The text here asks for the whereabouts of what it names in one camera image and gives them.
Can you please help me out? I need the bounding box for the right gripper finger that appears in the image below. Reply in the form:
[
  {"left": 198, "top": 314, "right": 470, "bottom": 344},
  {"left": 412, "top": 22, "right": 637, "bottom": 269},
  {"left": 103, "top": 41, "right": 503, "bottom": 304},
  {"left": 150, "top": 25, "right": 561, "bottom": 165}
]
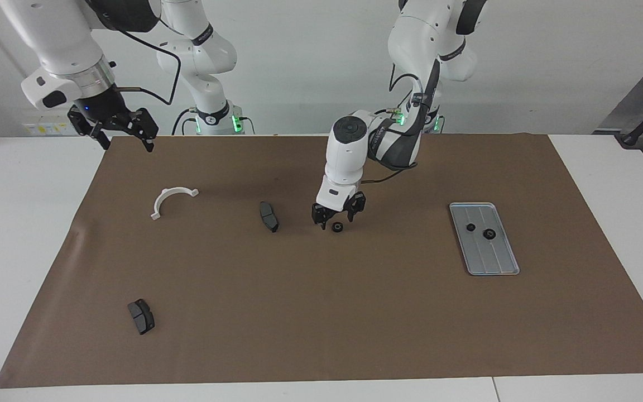
[
  {"left": 69, "top": 109, "right": 111, "bottom": 150},
  {"left": 126, "top": 108, "right": 159, "bottom": 152}
]

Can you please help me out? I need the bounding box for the silver metal tray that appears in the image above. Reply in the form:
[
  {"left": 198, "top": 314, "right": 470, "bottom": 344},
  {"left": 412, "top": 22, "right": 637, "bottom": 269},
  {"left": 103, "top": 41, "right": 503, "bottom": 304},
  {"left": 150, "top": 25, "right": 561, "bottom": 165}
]
[{"left": 449, "top": 202, "right": 521, "bottom": 276}]

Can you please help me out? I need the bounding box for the dark grey brake pad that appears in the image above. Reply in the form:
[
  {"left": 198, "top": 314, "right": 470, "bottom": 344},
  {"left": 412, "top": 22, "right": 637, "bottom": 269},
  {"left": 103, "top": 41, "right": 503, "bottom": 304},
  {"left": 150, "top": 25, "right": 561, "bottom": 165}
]
[
  {"left": 127, "top": 298, "right": 156, "bottom": 336},
  {"left": 258, "top": 201, "right": 280, "bottom": 233}
]

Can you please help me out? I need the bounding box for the brown table mat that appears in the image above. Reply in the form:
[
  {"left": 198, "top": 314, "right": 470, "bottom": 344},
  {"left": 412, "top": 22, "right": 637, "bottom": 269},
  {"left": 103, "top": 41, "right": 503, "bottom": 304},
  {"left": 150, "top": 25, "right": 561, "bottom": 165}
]
[{"left": 0, "top": 133, "right": 643, "bottom": 389}]

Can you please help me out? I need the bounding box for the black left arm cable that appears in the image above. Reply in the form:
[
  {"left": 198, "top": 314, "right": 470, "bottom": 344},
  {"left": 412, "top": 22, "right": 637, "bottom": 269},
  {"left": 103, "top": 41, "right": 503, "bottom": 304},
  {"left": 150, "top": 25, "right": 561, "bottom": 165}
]
[{"left": 362, "top": 61, "right": 439, "bottom": 185}]

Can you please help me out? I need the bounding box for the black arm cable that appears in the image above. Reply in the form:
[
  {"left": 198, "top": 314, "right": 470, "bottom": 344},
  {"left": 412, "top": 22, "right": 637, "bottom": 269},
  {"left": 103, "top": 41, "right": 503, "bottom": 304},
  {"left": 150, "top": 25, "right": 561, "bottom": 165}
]
[
  {"left": 115, "top": 25, "right": 183, "bottom": 107},
  {"left": 362, "top": 61, "right": 439, "bottom": 185}
]

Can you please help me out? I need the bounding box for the white wall socket box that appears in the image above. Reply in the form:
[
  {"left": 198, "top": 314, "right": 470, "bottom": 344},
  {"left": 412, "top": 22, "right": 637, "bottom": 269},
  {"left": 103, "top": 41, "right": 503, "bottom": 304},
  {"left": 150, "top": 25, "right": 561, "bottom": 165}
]
[{"left": 23, "top": 113, "right": 76, "bottom": 136}]

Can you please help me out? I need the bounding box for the white curved plastic bracket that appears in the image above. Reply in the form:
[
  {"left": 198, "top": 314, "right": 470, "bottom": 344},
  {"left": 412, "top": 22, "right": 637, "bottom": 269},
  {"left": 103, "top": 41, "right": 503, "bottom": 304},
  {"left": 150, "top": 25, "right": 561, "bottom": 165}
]
[{"left": 150, "top": 187, "right": 200, "bottom": 221}]

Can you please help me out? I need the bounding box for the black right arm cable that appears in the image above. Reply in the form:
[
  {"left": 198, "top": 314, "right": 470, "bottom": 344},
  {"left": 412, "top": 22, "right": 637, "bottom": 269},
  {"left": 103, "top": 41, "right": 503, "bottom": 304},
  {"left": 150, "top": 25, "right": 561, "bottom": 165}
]
[{"left": 115, "top": 25, "right": 183, "bottom": 107}]

